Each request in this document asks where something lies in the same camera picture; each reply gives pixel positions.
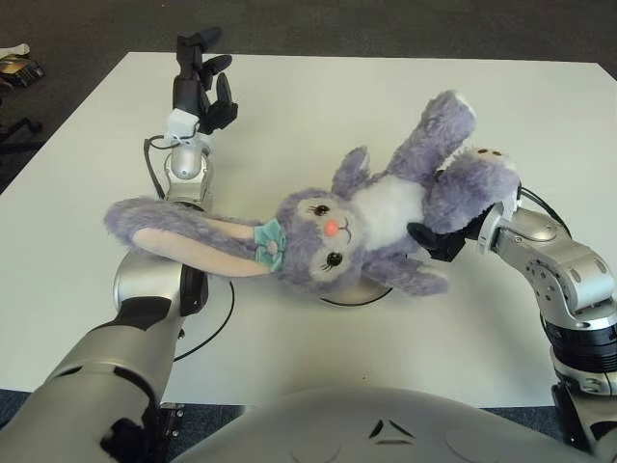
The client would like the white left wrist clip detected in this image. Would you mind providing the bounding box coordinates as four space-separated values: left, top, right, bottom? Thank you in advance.
163 108 200 146

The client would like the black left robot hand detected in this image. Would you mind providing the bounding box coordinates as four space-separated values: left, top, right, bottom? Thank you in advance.
173 26 240 135

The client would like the purple plush bunny doll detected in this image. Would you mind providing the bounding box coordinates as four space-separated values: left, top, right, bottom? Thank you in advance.
103 90 523 298

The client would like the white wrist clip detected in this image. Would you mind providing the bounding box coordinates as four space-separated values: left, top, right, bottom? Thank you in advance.
163 108 200 146
500 185 524 228

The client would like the black metal table bracket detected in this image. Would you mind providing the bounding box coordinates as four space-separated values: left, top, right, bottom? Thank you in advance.
158 402 185 463

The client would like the dark box on floor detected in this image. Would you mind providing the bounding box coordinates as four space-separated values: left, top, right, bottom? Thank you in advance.
0 54 46 88

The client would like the grey robot torso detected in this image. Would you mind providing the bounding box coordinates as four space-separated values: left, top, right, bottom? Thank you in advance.
168 385 599 463

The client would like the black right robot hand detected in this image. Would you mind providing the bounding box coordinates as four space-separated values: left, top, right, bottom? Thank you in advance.
407 216 483 264

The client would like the white plate black rim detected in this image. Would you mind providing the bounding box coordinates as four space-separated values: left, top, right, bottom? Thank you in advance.
317 277 394 308

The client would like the black chair base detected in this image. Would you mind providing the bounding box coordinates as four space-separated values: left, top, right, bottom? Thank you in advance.
0 94 42 150

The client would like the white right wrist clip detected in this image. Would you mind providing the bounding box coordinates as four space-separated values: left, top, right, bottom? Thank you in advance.
500 185 524 228

